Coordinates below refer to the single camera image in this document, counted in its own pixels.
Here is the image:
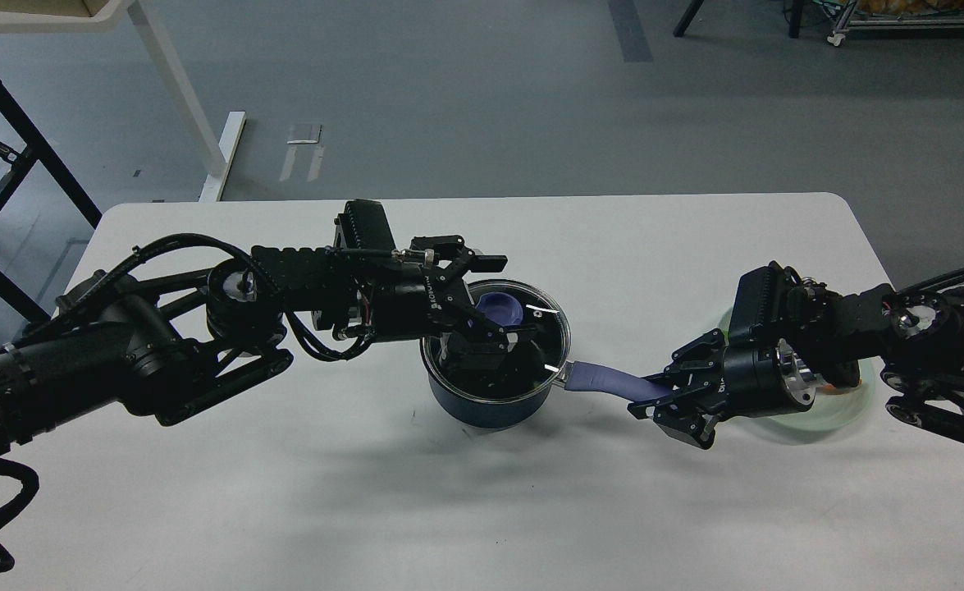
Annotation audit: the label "pale green glass plate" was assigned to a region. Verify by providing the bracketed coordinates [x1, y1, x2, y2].
[718, 308, 878, 436]

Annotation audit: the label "black furniture legs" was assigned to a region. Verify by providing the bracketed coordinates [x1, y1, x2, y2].
[669, 1, 808, 40]

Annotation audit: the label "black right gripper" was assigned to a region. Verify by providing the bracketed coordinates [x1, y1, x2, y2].
[628, 328, 818, 450]

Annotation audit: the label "orange toy carrot green leaves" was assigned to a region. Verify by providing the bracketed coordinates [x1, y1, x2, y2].
[822, 379, 863, 396]

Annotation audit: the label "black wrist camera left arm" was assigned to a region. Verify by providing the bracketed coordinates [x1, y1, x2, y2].
[334, 199, 395, 251]

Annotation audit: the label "black metal rack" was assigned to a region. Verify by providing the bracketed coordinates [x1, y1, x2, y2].
[0, 79, 102, 323]

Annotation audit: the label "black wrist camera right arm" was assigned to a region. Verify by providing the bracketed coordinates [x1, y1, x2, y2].
[728, 261, 801, 347]

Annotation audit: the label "dark blue saucepan purple handle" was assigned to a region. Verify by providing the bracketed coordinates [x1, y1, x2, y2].
[421, 279, 679, 430]

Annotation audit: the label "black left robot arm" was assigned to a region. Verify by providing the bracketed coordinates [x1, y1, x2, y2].
[0, 233, 539, 572]

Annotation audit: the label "white desk with leg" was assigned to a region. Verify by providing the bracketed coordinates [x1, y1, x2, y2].
[0, 1, 248, 203]

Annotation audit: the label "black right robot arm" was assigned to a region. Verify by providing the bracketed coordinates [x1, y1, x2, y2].
[627, 261, 964, 449]

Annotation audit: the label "glass pot lid purple knob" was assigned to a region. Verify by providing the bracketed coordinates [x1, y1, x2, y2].
[422, 279, 572, 401]

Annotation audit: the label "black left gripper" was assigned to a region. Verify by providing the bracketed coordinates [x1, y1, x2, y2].
[374, 236, 535, 373]

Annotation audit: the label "metal cart with wheels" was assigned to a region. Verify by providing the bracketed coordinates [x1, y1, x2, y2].
[826, 1, 964, 48]

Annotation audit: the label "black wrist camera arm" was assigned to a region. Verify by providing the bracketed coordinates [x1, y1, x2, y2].
[728, 261, 801, 347]
[334, 199, 395, 251]

